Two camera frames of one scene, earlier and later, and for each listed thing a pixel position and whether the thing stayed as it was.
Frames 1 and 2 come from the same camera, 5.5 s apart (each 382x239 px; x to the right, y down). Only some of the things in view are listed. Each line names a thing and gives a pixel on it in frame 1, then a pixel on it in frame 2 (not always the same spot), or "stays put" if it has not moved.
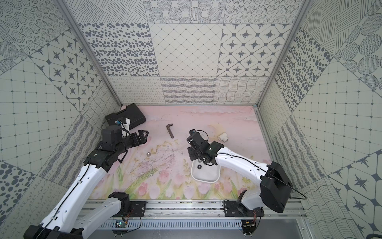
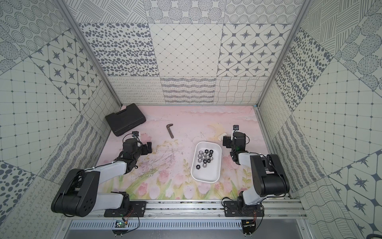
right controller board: [248, 227] stays put
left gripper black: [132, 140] to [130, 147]
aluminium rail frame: [207, 209] stays put
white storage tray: [203, 173] stays put
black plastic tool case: [131, 111] stays put
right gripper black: [191, 154] to [227, 141]
